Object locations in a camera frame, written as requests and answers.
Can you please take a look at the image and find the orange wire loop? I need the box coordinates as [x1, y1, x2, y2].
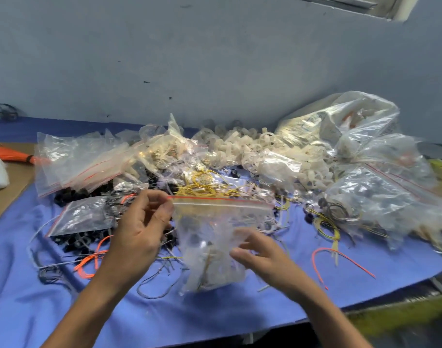
[74, 235, 113, 280]

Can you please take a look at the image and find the heap of plastic bags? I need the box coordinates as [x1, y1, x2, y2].
[115, 114, 207, 189]

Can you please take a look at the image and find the clear zip plastic bag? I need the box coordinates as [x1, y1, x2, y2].
[170, 195, 276, 293]

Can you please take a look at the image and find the pile of yellow wires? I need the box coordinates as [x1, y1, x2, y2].
[173, 169, 244, 200]

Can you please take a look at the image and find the blue cloth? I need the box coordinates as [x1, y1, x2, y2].
[0, 116, 442, 348]

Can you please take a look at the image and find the pile of white plastic wheels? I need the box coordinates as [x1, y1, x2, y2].
[192, 123, 338, 189]

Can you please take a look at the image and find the stack of plastic bags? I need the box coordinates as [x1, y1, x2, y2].
[34, 130, 138, 199]

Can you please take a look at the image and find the red-zip plastic bag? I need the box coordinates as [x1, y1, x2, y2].
[47, 195, 120, 238]

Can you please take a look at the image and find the brown cardboard sheet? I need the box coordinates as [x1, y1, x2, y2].
[0, 143, 37, 228]

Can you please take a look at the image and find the person's right hand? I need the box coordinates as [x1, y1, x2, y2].
[230, 228, 316, 302]

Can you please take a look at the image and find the red wire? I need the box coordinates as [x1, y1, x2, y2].
[311, 246, 376, 290]

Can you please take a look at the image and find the pile of black plastic rings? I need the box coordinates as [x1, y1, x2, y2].
[52, 181, 182, 258]

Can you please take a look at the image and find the person's left hand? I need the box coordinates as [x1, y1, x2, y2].
[96, 188, 174, 290]

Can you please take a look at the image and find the pile of large plastic bags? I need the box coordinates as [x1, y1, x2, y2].
[275, 90, 442, 251]

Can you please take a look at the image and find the black round wheel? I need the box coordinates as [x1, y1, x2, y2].
[0, 102, 21, 122]

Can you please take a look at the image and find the window frame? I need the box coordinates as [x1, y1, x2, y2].
[282, 0, 421, 22]

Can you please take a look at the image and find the orange tie bundle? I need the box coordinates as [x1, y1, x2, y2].
[0, 145, 51, 167]

